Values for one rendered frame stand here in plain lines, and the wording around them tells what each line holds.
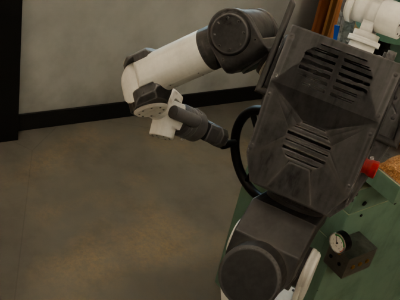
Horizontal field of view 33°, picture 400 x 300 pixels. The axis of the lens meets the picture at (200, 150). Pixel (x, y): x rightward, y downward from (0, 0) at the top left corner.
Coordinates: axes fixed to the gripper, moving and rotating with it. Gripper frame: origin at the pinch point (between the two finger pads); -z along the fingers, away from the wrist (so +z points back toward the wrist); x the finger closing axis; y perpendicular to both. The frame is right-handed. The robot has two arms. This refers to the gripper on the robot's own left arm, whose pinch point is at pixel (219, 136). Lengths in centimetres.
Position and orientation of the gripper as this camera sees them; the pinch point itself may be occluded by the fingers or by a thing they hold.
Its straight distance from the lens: 191.0
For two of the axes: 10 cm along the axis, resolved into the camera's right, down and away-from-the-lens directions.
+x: 6.5, 3.8, -6.5
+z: -6.2, -2.3, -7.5
